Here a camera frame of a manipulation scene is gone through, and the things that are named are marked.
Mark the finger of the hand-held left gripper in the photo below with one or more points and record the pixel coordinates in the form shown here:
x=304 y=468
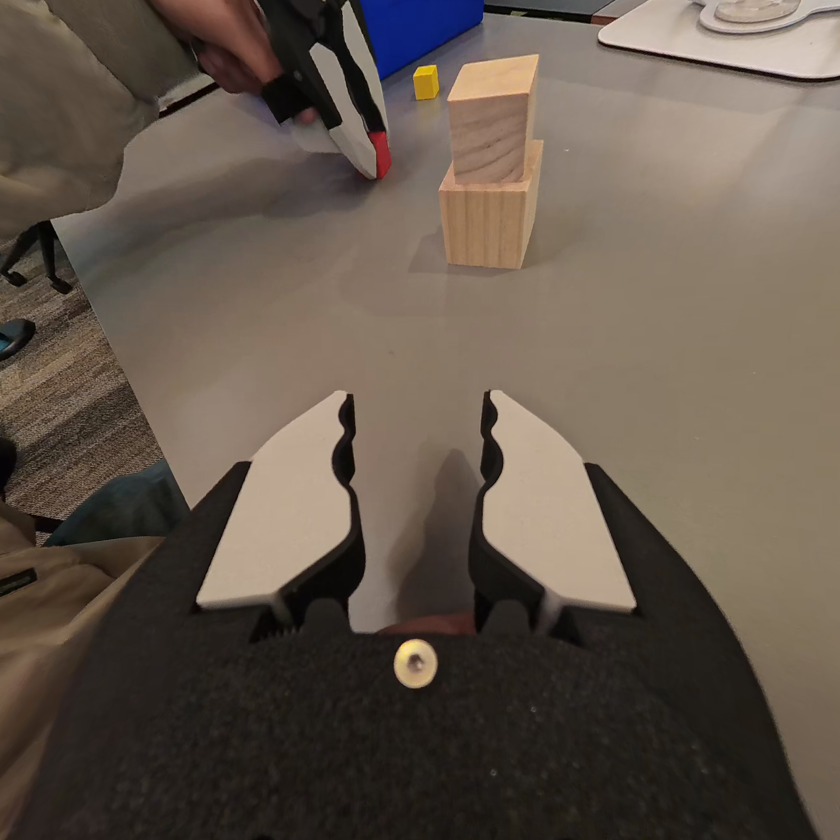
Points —
x=361 y=79
x=335 y=125

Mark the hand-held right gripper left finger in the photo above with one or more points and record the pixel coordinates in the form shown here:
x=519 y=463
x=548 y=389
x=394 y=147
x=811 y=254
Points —
x=280 y=525

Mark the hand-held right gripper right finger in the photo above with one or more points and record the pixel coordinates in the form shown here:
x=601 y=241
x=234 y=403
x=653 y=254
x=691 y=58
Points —
x=554 y=525

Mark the red wooden cube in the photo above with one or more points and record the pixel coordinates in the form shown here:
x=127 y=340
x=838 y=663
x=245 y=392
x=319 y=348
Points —
x=382 y=155

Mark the yellow wooden cube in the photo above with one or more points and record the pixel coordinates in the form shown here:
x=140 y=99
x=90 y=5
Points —
x=425 y=83

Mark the blue plastic bin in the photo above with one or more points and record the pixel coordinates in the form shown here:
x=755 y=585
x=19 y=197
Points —
x=420 y=33

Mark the medium wooden cube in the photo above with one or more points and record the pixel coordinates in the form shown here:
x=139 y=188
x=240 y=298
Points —
x=492 y=118

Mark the large wooden cube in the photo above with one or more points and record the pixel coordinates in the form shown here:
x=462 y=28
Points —
x=488 y=223

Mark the person's left hand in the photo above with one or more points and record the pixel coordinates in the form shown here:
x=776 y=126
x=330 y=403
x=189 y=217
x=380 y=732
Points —
x=230 y=40

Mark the white folding stand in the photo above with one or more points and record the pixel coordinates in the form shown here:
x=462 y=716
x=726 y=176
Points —
x=735 y=46

